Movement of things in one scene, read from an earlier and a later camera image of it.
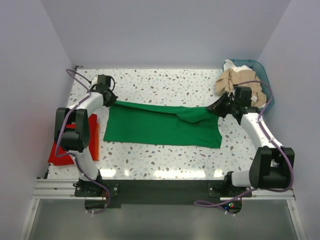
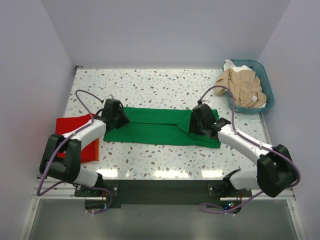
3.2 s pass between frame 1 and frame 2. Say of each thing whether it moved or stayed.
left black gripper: moved
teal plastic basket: stayed
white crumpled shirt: stayed
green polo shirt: stayed
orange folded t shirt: stayed
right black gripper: moved
